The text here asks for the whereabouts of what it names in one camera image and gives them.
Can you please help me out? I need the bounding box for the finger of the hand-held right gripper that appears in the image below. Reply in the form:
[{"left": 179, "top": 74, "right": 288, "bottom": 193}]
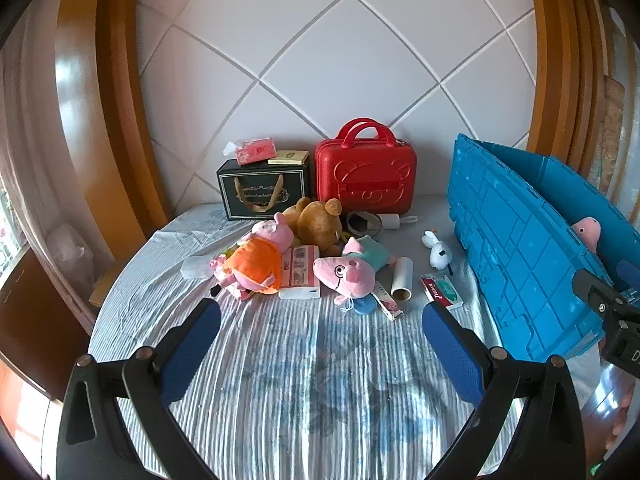
[
  {"left": 571, "top": 268, "right": 628, "bottom": 320},
  {"left": 616, "top": 259, "right": 640, "bottom": 306}
]

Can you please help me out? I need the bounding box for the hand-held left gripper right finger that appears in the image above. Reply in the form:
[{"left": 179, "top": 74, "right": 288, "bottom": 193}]
[{"left": 421, "top": 302, "right": 586, "bottom": 480}]

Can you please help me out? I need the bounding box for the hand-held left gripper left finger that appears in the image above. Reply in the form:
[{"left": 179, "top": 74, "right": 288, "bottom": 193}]
[{"left": 56, "top": 297, "right": 222, "bottom": 480}]

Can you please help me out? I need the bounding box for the green and red tissue pack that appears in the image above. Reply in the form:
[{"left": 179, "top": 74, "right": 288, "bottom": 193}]
[{"left": 419, "top": 274, "right": 465, "bottom": 311}]

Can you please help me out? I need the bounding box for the long white toothpaste box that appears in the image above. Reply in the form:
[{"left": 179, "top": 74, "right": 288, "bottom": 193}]
[{"left": 372, "top": 280, "right": 403, "bottom": 322}]

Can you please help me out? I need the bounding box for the blue plastic crate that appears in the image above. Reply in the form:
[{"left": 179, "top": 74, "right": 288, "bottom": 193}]
[{"left": 446, "top": 132, "right": 631, "bottom": 363}]

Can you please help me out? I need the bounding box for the white lint roller refill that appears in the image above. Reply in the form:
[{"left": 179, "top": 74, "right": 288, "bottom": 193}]
[{"left": 390, "top": 256, "right": 416, "bottom": 302}]

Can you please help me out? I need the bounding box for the white box with red print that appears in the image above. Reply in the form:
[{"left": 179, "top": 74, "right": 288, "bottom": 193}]
[{"left": 277, "top": 244, "right": 322, "bottom": 301}]

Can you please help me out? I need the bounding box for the pig plush with glasses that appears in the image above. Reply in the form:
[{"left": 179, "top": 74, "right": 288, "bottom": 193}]
[{"left": 312, "top": 236, "right": 398, "bottom": 308}]

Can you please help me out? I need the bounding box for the brown teddy bear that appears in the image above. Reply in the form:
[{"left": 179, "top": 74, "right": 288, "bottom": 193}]
[{"left": 282, "top": 196, "right": 346, "bottom": 257}]

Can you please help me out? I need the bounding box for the person's right hand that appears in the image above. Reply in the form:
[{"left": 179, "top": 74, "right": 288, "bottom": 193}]
[{"left": 604, "top": 380, "right": 638, "bottom": 453}]

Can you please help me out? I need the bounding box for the small pink pig plush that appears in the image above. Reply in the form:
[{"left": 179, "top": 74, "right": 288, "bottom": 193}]
[{"left": 570, "top": 216, "right": 603, "bottom": 256}]

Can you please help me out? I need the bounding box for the clear plastic packet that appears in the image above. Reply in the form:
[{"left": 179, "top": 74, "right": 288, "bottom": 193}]
[{"left": 181, "top": 255, "right": 218, "bottom": 280}]

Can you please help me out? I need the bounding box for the white plush toy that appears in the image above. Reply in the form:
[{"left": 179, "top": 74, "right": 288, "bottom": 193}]
[{"left": 421, "top": 230, "right": 453, "bottom": 270}]

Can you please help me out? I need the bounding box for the cardboard piece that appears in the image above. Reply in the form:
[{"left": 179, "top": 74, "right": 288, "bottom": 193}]
[{"left": 89, "top": 270, "right": 123, "bottom": 307}]

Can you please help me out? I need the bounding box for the striped pale blue bedsheet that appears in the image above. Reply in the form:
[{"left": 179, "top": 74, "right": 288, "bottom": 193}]
[{"left": 87, "top": 195, "right": 601, "bottom": 480}]

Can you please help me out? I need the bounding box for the tape roll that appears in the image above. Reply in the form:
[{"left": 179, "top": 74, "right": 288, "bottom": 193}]
[{"left": 346, "top": 210, "right": 386, "bottom": 237}]

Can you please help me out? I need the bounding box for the clear plastic bag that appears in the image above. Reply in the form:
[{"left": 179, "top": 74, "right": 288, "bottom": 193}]
[{"left": 47, "top": 222, "right": 96, "bottom": 286}]

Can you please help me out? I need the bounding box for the brown wooden nightstand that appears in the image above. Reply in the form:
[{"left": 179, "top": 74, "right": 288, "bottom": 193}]
[{"left": 0, "top": 247, "right": 93, "bottom": 403}]

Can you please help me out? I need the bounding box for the black gift box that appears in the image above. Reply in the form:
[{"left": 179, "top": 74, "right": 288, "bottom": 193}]
[{"left": 216, "top": 152, "right": 312, "bottom": 222}]

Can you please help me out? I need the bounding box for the red hard-shell suitcase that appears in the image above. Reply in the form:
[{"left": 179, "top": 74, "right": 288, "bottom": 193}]
[{"left": 314, "top": 117, "right": 418, "bottom": 216}]

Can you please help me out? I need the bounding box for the flat gold box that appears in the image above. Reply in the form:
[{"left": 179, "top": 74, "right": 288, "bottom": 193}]
[{"left": 267, "top": 150, "right": 309, "bottom": 166}]

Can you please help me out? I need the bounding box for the white padded headboard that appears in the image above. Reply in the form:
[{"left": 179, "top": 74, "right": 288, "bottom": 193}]
[{"left": 135, "top": 0, "right": 538, "bottom": 211}]

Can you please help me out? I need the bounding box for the white lint roller with handle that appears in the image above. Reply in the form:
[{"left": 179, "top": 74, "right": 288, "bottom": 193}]
[{"left": 377, "top": 213, "right": 418, "bottom": 232}]

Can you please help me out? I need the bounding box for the wooden headboard frame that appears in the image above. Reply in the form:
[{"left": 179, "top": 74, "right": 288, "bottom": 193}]
[
  {"left": 52, "top": 0, "right": 176, "bottom": 246},
  {"left": 522, "top": 0, "right": 618, "bottom": 176}
]

